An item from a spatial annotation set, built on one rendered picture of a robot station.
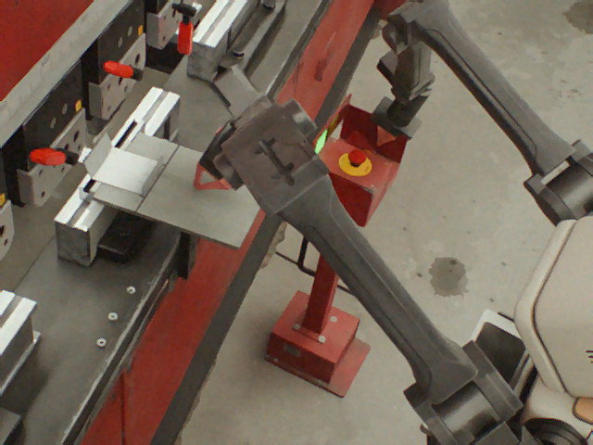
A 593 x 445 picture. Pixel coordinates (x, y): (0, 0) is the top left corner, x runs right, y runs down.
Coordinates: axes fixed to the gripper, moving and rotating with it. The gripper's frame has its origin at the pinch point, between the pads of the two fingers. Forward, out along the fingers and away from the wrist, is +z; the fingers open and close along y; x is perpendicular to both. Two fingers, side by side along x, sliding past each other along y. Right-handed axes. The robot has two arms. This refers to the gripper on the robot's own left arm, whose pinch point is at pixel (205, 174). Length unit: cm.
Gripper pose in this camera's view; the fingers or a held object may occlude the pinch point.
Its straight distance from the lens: 152.6
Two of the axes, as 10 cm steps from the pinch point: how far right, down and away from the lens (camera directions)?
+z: -5.9, 4.1, 7.0
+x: 7.4, 6.2, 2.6
